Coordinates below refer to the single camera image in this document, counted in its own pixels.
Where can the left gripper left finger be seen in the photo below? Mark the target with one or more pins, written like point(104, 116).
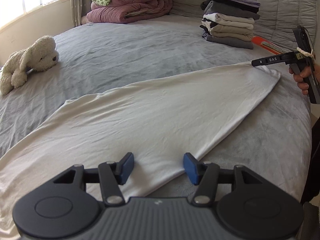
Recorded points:
point(111, 175)

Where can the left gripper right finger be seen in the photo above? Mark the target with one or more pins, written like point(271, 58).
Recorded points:
point(204, 175)

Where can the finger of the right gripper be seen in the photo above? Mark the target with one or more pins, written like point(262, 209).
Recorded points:
point(266, 61)

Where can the white cotton pants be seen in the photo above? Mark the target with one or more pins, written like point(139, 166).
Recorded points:
point(157, 120)

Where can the stack of folded clothes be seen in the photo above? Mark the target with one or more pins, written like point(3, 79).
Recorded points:
point(229, 22)

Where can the orange red book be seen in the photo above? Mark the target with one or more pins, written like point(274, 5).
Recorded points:
point(267, 45)

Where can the grey bed sheet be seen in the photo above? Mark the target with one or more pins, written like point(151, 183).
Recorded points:
point(274, 140)

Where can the white plush dog toy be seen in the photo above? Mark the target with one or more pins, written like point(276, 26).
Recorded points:
point(39, 57)

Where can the maroon folded quilt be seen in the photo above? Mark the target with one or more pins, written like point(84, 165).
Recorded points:
point(128, 11)

